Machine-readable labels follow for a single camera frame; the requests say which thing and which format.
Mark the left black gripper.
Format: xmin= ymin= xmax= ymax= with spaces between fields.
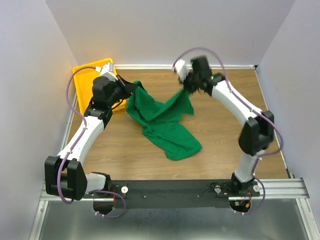
xmin=106 ymin=74 xmax=138 ymax=107

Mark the yellow plastic tray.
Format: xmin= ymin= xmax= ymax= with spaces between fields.
xmin=72 ymin=58 xmax=127 ymax=115

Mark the green t shirt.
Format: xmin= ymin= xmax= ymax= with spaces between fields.
xmin=126 ymin=80 xmax=202 ymax=161

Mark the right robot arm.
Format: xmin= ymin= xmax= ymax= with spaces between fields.
xmin=172 ymin=55 xmax=274 ymax=196

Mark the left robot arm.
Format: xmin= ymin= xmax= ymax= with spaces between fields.
xmin=44 ymin=75 xmax=138 ymax=204

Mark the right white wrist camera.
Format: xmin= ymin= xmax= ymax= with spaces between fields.
xmin=172 ymin=59 xmax=190 ymax=83

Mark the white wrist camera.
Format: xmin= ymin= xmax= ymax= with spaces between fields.
xmin=172 ymin=59 xmax=190 ymax=83
xmin=95 ymin=62 xmax=118 ymax=82

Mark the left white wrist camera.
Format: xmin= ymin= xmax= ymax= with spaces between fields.
xmin=95 ymin=62 xmax=118 ymax=82

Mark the aluminium left side rail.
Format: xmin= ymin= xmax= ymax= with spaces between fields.
xmin=60 ymin=93 xmax=78 ymax=151

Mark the aluminium rail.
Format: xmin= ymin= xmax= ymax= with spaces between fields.
xmin=40 ymin=178 xmax=310 ymax=201
xmin=254 ymin=69 xmax=294 ymax=178
xmin=60 ymin=93 xmax=78 ymax=151

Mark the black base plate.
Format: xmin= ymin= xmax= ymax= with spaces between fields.
xmin=82 ymin=179 xmax=261 ymax=213

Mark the aluminium right side rail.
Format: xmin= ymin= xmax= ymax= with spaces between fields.
xmin=254 ymin=69 xmax=294 ymax=178

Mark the aluminium front rail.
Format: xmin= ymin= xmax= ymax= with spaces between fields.
xmin=40 ymin=178 xmax=310 ymax=201

